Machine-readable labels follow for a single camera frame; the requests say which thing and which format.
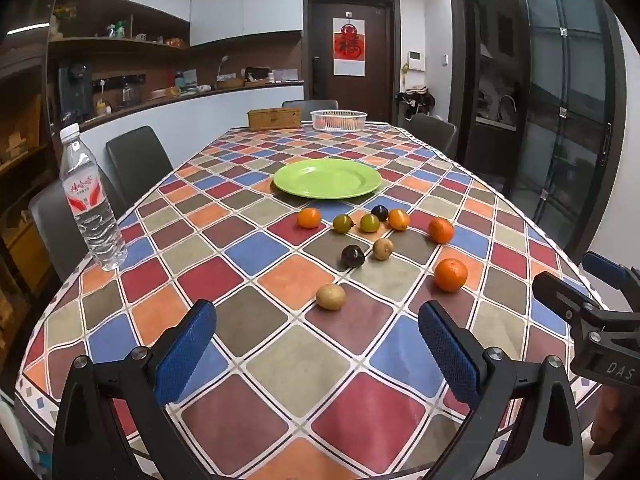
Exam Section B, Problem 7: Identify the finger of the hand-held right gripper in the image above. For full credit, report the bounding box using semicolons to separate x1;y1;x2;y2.
531;271;609;332
581;251;640;306

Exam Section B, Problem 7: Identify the woven wicker box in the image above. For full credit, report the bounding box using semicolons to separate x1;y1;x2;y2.
247;108;303;130

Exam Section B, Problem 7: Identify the orange mandarin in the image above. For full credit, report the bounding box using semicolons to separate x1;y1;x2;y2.
428;216;456;245
433;258;469;293

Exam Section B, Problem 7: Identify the glass sliding door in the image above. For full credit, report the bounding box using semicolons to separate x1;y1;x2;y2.
510;0;626;261

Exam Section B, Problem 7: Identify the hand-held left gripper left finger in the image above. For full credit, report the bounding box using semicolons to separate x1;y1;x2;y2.
52;299;218;480

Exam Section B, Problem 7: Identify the white plastic basket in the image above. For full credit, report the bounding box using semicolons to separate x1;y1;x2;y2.
310;109;368;133

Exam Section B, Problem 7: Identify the green plate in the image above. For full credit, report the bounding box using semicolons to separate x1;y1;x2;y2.
273;158;383;200

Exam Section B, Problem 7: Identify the dark wooden door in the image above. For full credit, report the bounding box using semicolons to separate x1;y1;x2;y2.
303;0;402;124

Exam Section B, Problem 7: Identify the white sideboard counter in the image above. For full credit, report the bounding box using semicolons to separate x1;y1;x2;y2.
75;80;305;161

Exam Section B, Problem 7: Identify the colourful checked tablecloth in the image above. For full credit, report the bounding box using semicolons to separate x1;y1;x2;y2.
15;122;608;480

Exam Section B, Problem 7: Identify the red and white wall calendar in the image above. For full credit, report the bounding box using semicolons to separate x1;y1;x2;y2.
333;17;367;77

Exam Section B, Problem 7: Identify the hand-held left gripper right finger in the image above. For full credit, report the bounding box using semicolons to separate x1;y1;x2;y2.
417;300;586;480

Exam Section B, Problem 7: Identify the wooden wall shelf unit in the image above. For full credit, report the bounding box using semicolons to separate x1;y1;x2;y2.
45;0;305;126

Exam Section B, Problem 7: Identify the white upper cabinet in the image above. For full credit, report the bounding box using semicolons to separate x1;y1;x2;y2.
189;0;304;47

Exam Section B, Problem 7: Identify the pile of clothes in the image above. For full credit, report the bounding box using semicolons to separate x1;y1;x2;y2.
395;85;436;120

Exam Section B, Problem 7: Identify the clear water bottle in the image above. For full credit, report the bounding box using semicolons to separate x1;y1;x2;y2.
60;123;128;272

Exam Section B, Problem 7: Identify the person's right hand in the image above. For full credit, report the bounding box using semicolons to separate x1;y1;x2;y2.
590;385;640;457

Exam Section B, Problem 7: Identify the grey dining chair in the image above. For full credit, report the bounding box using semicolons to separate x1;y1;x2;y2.
105;125;175;201
281;99;339;111
409;113;458;158
28;177;126;283

